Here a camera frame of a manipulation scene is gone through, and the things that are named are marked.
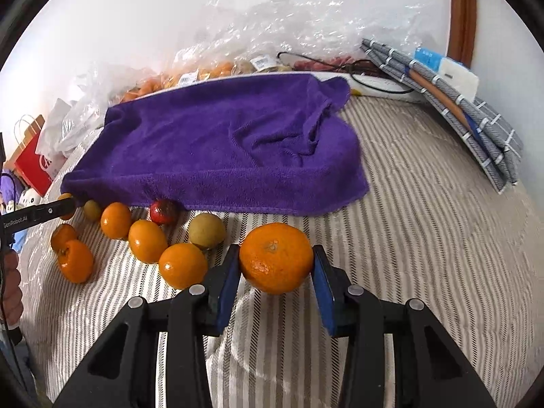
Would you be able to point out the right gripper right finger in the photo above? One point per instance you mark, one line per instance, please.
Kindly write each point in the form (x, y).
(430, 369)

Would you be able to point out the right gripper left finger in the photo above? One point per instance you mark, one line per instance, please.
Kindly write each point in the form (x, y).
(119, 369)

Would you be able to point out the large orange mandarin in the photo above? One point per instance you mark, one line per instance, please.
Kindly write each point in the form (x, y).
(276, 258)

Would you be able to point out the person's left hand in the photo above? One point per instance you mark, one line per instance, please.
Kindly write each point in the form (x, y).
(12, 295)

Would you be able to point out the small orange behind finger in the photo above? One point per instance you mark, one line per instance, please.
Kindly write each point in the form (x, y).
(62, 234)

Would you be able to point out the orange mandarin far left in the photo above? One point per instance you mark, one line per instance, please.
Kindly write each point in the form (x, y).
(69, 205)

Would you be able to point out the red paper shopping bag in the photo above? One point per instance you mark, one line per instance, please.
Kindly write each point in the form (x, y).
(37, 170)

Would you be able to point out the orange mandarin front left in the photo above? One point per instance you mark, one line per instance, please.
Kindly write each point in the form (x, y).
(75, 261)

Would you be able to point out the green round fruit left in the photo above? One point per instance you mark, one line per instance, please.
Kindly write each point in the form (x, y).
(92, 211)

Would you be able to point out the green round fruit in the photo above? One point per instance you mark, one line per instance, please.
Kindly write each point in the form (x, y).
(92, 211)
(206, 231)

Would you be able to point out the orange mandarin middle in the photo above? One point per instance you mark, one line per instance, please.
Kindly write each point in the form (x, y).
(116, 220)

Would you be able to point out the grey plastic bag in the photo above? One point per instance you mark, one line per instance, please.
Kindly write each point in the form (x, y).
(68, 125)

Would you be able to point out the orange tomato right front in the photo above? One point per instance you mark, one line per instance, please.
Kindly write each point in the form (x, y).
(182, 265)

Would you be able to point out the orange tomato oval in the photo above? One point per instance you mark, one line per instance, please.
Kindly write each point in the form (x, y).
(147, 241)

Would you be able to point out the red cherry tomato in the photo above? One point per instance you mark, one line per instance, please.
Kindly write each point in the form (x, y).
(164, 212)

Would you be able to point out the green round fruit right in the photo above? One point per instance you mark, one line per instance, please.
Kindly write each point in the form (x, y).
(206, 231)

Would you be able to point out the grey checkered folded cloth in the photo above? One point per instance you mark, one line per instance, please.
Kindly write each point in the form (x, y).
(489, 137)

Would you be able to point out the purple towel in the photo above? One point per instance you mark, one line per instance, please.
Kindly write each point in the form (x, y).
(270, 144)

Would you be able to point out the blue white box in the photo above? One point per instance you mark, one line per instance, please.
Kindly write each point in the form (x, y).
(455, 74)

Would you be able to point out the clear plastic bag of fruit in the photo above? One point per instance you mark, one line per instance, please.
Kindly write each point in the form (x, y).
(287, 36)

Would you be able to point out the brown wooden door frame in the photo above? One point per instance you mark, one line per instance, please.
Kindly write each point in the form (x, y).
(463, 24)

